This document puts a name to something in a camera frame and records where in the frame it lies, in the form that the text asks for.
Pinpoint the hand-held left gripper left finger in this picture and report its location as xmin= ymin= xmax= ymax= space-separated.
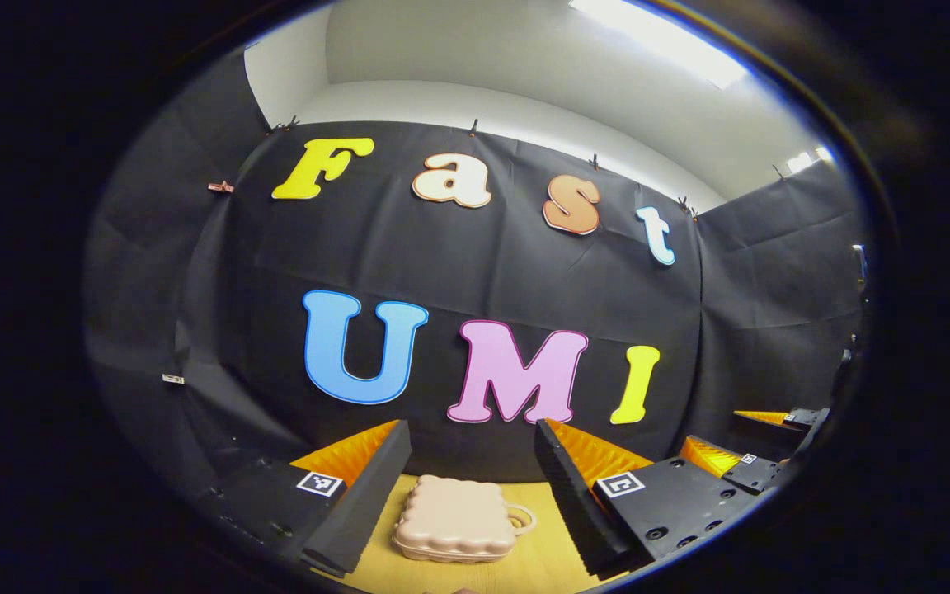
xmin=209 ymin=419 xmax=413 ymax=577

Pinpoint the black backdrop cloth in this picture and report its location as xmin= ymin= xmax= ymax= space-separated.
xmin=83 ymin=49 xmax=868 ymax=496

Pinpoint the small ceiling light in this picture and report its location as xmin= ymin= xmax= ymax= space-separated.
xmin=784 ymin=146 xmax=835 ymax=174

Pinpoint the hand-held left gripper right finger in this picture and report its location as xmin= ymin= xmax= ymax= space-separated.
xmin=534 ymin=418 xmax=761 ymax=579

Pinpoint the long ceiling light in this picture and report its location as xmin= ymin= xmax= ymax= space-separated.
xmin=568 ymin=0 xmax=750 ymax=90

